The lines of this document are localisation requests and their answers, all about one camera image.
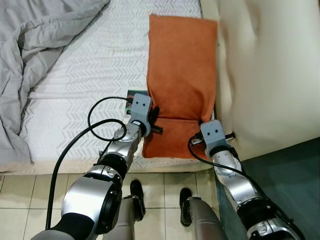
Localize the teal floor rug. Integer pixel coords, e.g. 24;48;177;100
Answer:
214;137;320;240

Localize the orange rectangular pillow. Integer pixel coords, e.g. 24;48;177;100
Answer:
142;14;219;160

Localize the grey crumpled duvet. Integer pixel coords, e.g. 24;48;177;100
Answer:
0;0;111;169

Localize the silver left robot leg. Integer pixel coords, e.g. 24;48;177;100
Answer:
102;179;147;240

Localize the cream padded headboard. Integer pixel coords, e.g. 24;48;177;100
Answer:
200;0;320;161

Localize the silver right robot leg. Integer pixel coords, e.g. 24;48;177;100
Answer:
179;187;229;240

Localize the silver robot leg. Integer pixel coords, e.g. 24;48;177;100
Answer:
179;187;229;240
102;179;147;240

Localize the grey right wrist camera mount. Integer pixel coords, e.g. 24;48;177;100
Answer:
199;119;226;151

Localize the white chevron quilted mattress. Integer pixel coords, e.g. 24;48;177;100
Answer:
0;0;221;176

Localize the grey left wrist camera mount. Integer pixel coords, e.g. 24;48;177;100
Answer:
128;93;153;126

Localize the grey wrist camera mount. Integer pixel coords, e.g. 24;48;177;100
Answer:
199;119;226;151
128;93;153;126

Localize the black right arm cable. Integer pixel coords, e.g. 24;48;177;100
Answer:
188;135;306;240

